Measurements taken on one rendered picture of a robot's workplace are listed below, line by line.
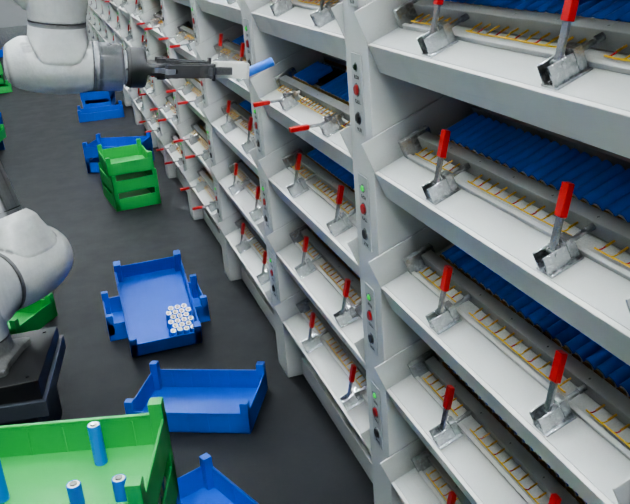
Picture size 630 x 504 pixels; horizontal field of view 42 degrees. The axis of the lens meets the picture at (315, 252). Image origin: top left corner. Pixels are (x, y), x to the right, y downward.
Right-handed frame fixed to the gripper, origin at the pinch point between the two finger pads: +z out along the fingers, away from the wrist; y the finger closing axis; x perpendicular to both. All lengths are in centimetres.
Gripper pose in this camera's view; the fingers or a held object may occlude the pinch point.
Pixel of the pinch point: (230, 69)
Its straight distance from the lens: 164.6
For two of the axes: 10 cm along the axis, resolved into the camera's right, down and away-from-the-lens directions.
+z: 9.5, -0.5, 3.2
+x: -0.6, 9.5, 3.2
